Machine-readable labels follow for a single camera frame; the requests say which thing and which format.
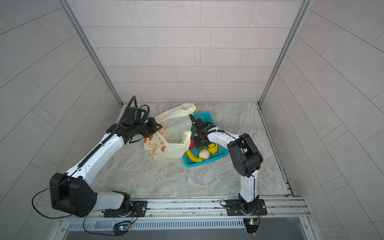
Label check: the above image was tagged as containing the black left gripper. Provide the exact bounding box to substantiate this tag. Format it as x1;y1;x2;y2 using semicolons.
132;117;164;138

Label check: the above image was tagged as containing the red fruit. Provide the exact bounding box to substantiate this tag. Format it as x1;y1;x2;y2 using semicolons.
189;138;195;149

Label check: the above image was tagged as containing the beige round fruit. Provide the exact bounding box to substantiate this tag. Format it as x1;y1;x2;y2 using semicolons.
199;149;211;161

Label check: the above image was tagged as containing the yellow bumpy fruit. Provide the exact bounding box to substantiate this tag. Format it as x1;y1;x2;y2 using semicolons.
207;143;218;155

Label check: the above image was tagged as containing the yellow banana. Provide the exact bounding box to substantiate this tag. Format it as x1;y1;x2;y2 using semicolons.
186;150;204;163

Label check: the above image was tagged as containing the cream fruit-print plastic bag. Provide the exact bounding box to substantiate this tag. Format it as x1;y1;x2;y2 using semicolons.
144;103;196;161

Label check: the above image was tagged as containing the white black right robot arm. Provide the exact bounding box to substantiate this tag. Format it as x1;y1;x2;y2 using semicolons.
190;115;263;215

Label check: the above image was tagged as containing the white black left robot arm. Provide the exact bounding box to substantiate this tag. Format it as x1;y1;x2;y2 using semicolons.
50;118;162;218

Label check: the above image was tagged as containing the teal plastic basket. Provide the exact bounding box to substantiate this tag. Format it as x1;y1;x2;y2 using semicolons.
182;112;229;168

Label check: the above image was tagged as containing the white vent grille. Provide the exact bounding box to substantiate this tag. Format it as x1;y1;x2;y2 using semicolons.
68;219;245;232

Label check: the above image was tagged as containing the right circuit board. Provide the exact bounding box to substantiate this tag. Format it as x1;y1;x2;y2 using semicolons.
243;218;260;234

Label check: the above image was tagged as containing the circuit board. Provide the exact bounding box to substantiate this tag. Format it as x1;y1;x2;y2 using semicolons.
113;221;132;238
243;218;260;234

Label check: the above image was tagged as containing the left circuit board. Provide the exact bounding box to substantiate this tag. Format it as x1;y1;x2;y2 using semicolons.
113;221;132;238

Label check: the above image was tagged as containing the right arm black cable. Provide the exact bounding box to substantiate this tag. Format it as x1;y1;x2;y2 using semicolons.
206;129;259;196

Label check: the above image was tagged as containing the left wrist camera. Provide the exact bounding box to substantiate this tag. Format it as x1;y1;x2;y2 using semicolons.
125;106;150;124

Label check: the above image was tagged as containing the left aluminium corner post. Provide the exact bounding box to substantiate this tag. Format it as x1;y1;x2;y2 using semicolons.
58;0;123;106

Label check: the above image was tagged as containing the aluminium corner post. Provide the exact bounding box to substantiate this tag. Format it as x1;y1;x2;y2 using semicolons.
58;0;123;106
258;0;313;105

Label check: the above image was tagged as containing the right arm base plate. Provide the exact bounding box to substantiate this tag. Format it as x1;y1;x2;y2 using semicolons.
220;199;268;216

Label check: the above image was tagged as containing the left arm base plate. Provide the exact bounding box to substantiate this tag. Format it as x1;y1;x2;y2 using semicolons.
102;201;148;219

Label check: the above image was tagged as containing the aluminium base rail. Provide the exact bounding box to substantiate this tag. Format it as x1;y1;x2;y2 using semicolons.
83;196;310;222

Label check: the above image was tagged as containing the right aluminium corner post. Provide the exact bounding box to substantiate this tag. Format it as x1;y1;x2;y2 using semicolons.
258;0;313;105

